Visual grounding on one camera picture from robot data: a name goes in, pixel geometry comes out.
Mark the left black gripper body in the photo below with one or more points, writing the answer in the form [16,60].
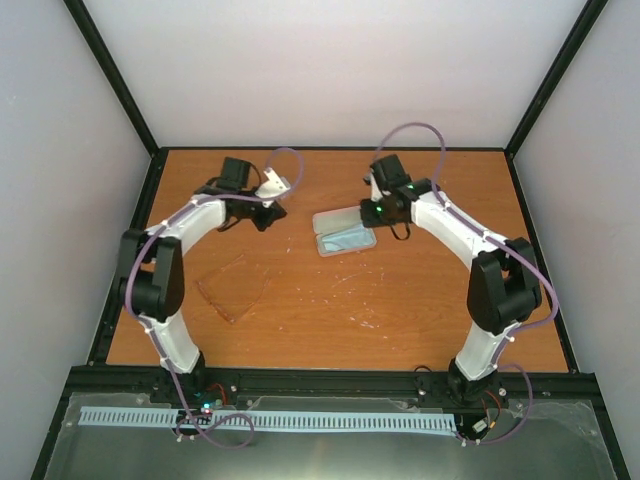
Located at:
[258,221]

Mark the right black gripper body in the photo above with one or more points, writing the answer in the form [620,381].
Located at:
[380,216]

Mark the light blue cleaning cloth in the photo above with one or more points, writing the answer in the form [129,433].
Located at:
[346,240]

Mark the pink glasses case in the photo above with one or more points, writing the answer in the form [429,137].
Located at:
[341,231]

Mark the transparent orange sunglasses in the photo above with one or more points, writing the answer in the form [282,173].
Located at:
[234,289]

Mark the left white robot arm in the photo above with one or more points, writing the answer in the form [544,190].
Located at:
[150,278]

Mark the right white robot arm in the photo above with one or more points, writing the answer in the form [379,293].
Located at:
[503,290]

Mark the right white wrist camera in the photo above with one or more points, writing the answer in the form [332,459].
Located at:
[376,194]

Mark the light blue slotted cable duct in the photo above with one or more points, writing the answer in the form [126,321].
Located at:
[279,421]

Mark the black aluminium frame rail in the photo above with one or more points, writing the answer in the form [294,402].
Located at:
[234,384]

